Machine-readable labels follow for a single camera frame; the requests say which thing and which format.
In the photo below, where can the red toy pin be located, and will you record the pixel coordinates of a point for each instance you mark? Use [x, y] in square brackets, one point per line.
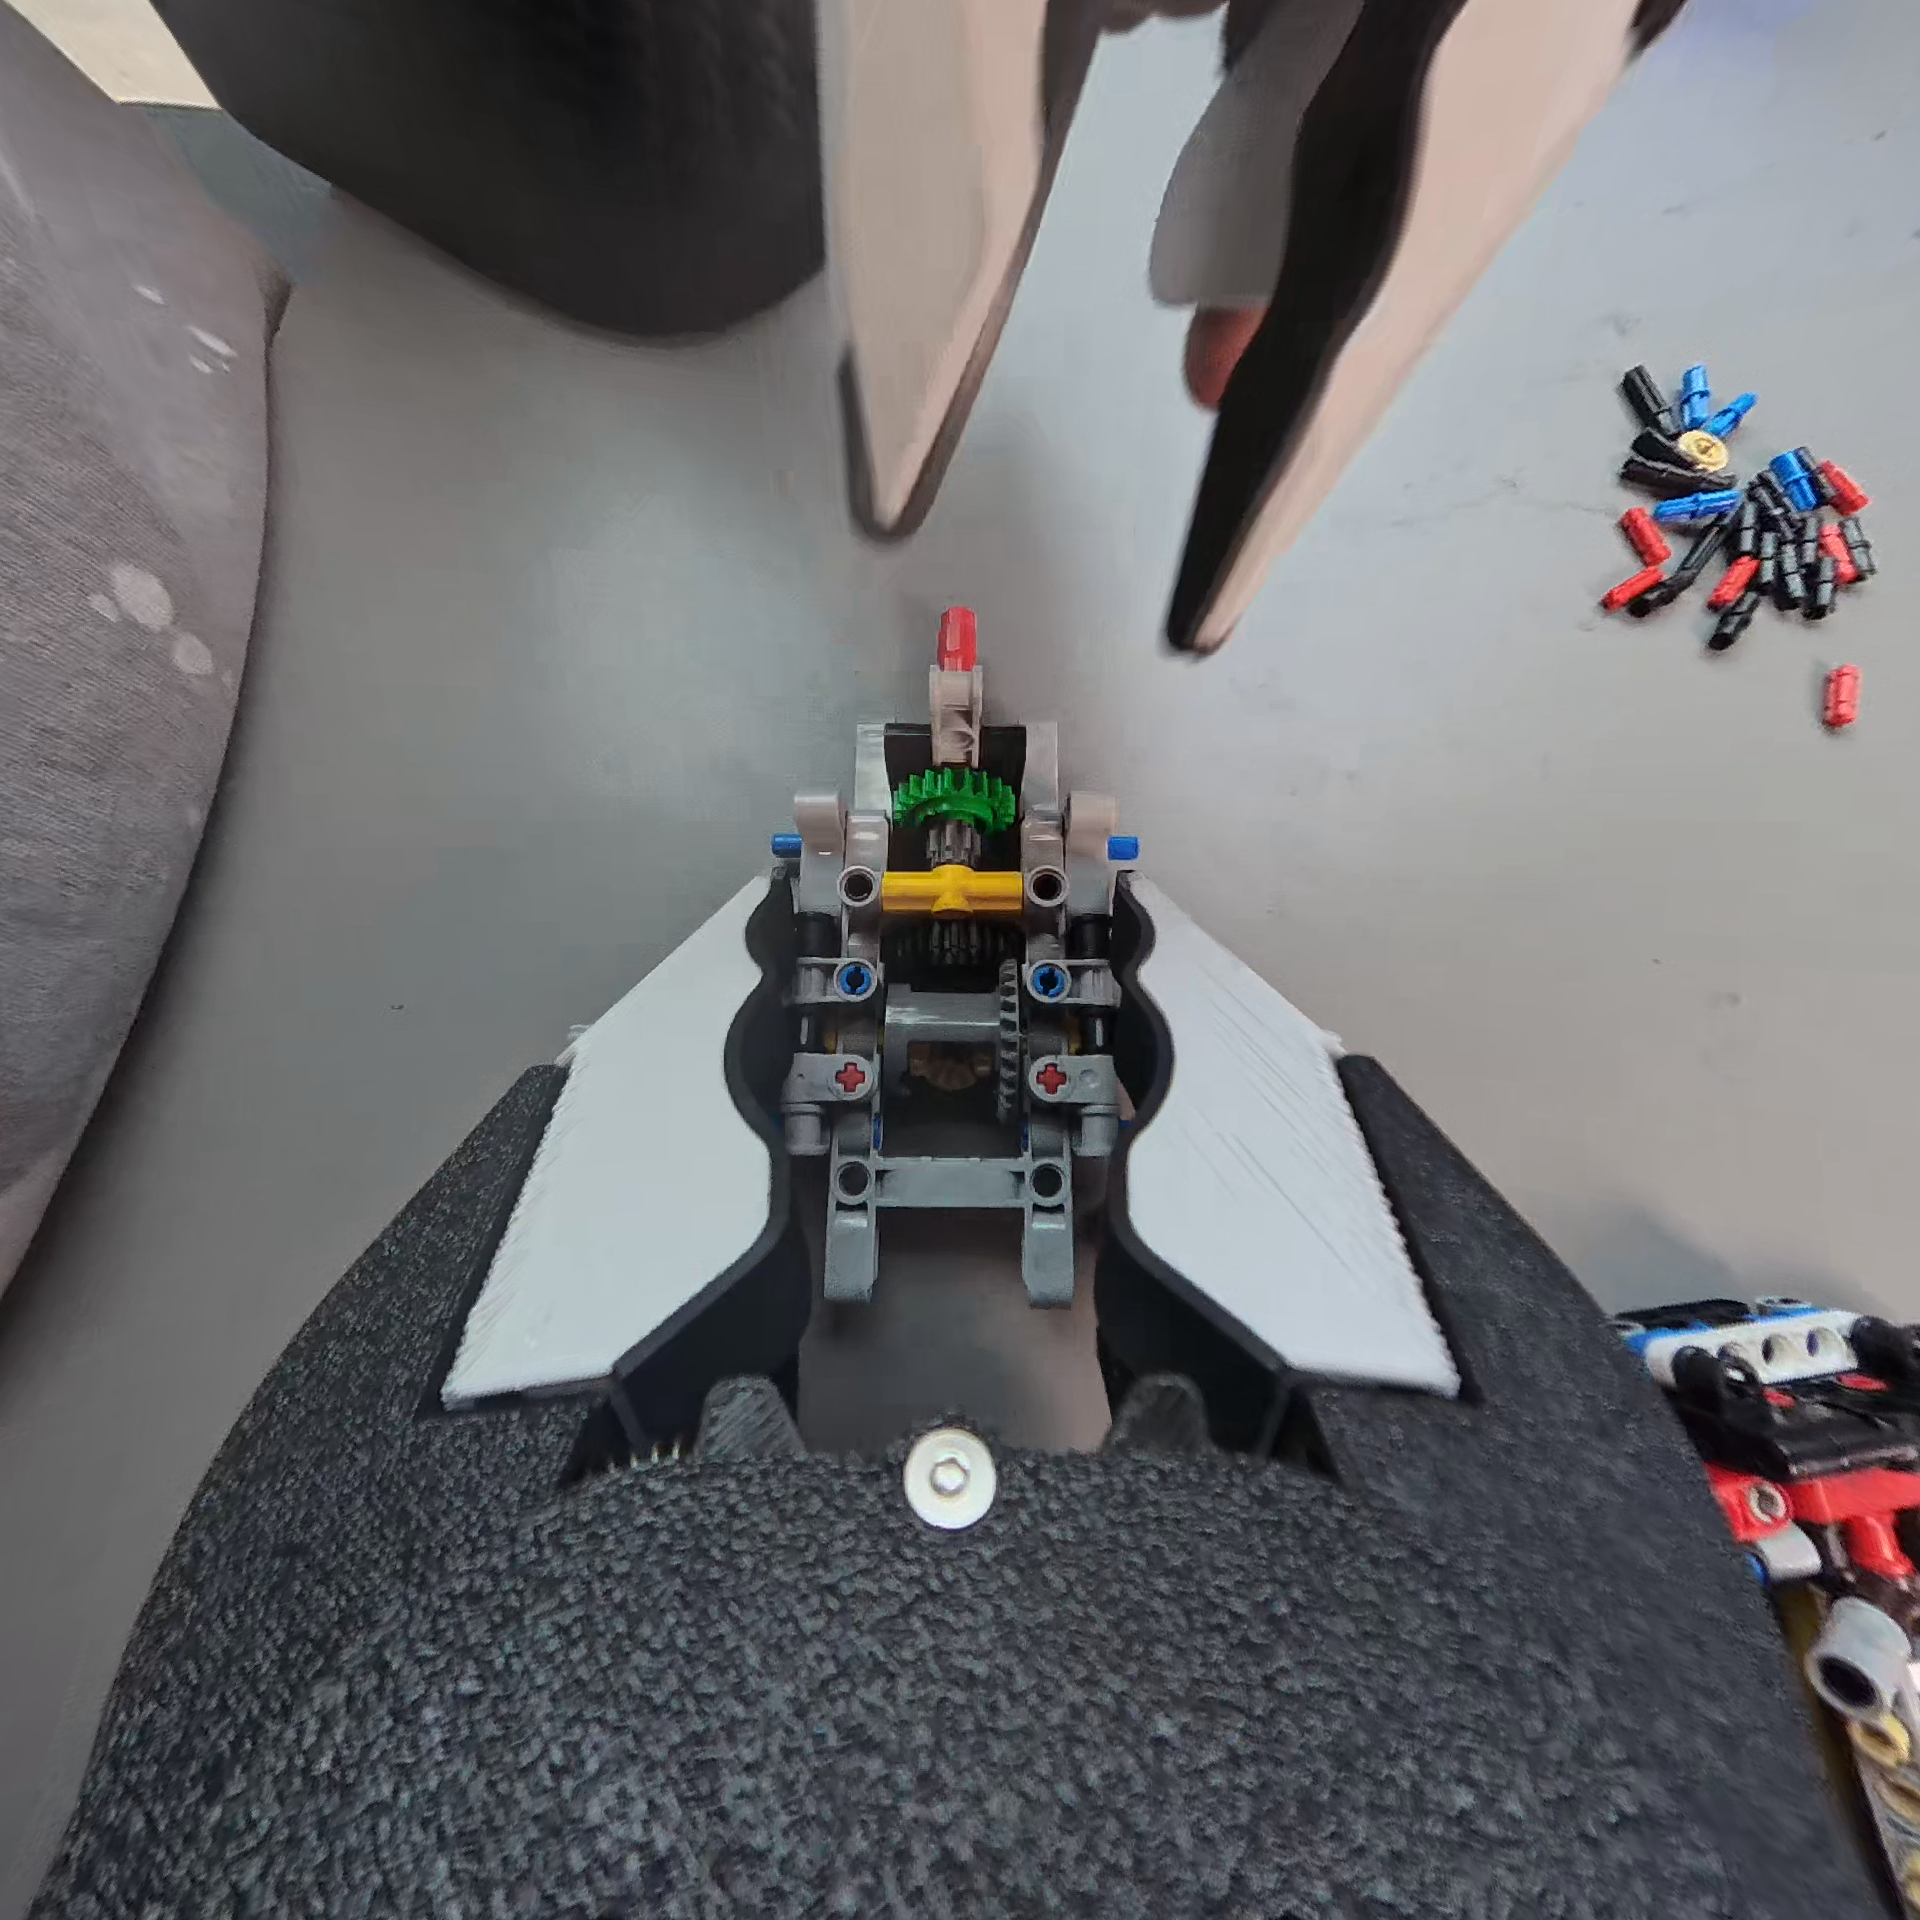
[1841, 699]

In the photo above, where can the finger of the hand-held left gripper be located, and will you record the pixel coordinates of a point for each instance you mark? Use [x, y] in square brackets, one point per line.
[939, 225]
[1441, 225]

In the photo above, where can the tan round toy piece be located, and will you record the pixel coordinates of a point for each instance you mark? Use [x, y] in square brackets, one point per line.
[1700, 446]

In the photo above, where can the person's grey patterned sweatshirt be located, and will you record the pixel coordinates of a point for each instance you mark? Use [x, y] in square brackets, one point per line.
[105, 600]

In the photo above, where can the green toy gear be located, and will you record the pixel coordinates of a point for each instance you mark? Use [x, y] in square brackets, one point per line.
[939, 795]

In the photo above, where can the pile of small toy pins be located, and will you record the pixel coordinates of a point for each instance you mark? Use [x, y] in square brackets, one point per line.
[1784, 555]

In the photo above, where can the toy brick car chassis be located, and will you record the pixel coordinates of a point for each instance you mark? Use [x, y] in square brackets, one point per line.
[1814, 1440]

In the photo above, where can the person's left hand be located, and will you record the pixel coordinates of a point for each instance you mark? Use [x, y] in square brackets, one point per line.
[1223, 352]

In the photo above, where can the toy brick gearbox assembly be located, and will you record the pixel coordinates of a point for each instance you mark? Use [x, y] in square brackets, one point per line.
[953, 1170]

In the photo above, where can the grey desk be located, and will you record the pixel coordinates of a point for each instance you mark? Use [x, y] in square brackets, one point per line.
[525, 674]

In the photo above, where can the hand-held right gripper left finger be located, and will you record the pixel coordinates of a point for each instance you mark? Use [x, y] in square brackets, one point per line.
[630, 1185]

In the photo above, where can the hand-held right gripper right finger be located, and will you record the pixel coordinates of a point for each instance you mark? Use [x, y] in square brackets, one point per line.
[1275, 1185]

